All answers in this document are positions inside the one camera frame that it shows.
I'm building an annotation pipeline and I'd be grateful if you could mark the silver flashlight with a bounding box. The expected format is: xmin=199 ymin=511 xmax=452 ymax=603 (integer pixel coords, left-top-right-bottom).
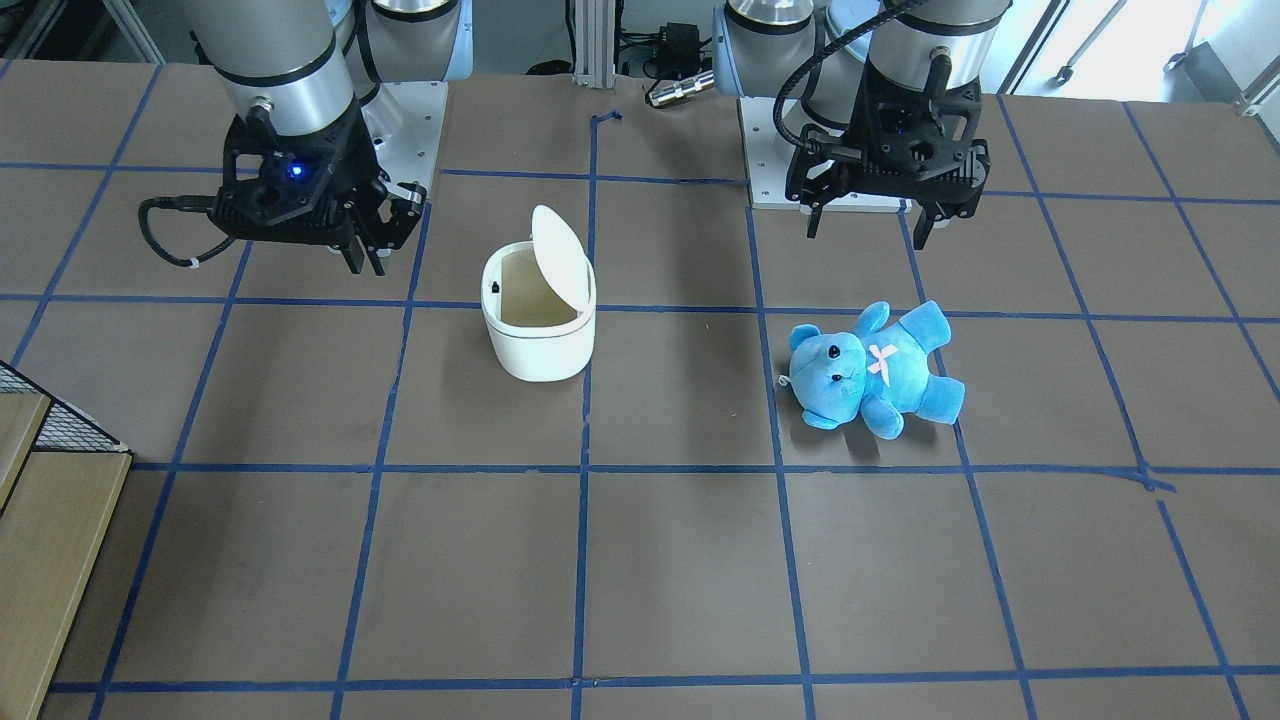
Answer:
xmin=644 ymin=70 xmax=716 ymax=110

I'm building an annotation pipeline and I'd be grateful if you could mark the grid-patterned cardboard box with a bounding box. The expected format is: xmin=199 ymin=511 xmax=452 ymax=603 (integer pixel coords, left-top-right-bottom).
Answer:
xmin=1 ymin=363 xmax=132 ymax=719

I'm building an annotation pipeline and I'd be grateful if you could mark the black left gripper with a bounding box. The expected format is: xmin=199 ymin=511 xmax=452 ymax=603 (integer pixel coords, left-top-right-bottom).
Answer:
xmin=785 ymin=61 xmax=991 ymax=252

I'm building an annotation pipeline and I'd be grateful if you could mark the blue teddy bear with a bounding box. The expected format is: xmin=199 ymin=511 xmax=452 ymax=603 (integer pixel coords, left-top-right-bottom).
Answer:
xmin=778 ymin=300 xmax=966 ymax=439

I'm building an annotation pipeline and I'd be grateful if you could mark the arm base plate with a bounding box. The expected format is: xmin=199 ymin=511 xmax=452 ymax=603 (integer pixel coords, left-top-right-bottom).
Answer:
xmin=739 ymin=97 xmax=913 ymax=213
xmin=358 ymin=81 xmax=449 ymax=200

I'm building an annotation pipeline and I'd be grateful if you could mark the white trash can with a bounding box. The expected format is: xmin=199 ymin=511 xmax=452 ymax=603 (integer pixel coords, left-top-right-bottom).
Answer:
xmin=481 ymin=204 xmax=598 ymax=383

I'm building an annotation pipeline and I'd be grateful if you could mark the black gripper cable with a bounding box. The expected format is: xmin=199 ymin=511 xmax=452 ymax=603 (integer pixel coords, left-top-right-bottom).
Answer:
xmin=138 ymin=193 xmax=241 ymax=269

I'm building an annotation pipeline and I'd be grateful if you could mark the aluminium frame post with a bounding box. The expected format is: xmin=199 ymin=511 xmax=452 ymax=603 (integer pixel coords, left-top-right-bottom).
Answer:
xmin=564 ymin=1 xmax=621 ymax=94

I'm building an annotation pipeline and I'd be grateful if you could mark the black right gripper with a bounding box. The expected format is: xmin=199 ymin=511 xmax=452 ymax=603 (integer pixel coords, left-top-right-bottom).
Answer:
xmin=212 ymin=101 xmax=428 ymax=275

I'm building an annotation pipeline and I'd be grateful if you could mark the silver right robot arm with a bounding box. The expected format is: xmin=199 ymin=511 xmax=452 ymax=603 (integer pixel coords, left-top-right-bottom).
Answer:
xmin=182 ymin=1 xmax=474 ymax=275

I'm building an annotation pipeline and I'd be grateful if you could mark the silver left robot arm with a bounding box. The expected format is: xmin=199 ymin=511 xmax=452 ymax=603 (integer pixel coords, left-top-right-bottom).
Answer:
xmin=712 ymin=1 xmax=1010 ymax=249

